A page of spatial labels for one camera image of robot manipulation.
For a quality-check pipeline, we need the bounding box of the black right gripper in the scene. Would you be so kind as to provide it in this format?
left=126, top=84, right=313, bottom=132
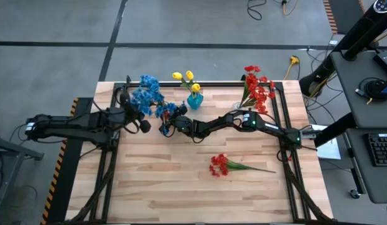
left=158, top=104, right=194, bottom=138

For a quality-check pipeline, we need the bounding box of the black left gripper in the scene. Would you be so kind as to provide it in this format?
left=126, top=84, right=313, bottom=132
left=116, top=91, right=152, bottom=134

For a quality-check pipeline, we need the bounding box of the red artificial flower bunch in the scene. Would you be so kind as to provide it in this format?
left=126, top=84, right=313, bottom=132
left=243, top=76, right=276, bottom=115
left=238, top=64, right=269, bottom=109
left=208, top=152, right=277, bottom=178

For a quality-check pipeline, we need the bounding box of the turquoise glass vase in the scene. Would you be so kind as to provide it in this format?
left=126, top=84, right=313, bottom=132
left=186, top=92, right=204, bottom=111

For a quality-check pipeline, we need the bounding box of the clear cut-glass vase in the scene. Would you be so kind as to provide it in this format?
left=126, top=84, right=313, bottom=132
left=231, top=100, right=246, bottom=113

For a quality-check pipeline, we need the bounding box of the black plate with hazard stripes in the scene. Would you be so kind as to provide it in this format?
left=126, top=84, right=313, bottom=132
left=39, top=97, right=94, bottom=225

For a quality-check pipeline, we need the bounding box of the grey metal stand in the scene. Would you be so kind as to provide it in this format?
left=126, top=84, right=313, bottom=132
left=0, top=126, right=44, bottom=225

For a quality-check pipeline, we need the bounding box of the white paper sheet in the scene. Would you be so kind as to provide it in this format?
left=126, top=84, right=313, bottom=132
left=311, top=124, right=342, bottom=161

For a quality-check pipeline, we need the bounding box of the grey desk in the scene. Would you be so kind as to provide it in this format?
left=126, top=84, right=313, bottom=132
left=329, top=49, right=387, bottom=204

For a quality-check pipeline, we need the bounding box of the black mat with striped edge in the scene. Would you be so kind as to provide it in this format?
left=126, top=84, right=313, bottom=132
left=323, top=0, right=366, bottom=35

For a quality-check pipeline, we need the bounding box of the black tower fan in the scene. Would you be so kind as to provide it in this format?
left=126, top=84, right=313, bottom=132
left=298, top=0, right=387, bottom=98

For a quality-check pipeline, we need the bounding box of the black keyboard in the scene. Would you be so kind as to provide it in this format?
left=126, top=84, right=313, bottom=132
left=367, top=133, right=387, bottom=168

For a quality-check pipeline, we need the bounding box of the black aluminium table frame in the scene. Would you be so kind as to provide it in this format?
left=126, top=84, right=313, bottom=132
left=88, top=81, right=334, bottom=224

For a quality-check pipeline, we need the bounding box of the black cable bundle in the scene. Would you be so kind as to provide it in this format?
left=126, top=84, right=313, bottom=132
left=279, top=149, right=336, bottom=223
left=68, top=146, right=119, bottom=223

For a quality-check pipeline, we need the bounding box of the black floor cable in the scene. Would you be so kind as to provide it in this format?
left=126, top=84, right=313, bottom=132
left=246, top=0, right=268, bottom=21

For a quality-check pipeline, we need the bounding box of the yellow power plug with cable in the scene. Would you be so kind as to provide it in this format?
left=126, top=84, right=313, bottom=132
left=283, top=55, right=301, bottom=81

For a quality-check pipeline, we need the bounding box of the yellow floor cable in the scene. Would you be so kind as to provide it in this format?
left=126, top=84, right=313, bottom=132
left=281, top=0, right=302, bottom=16

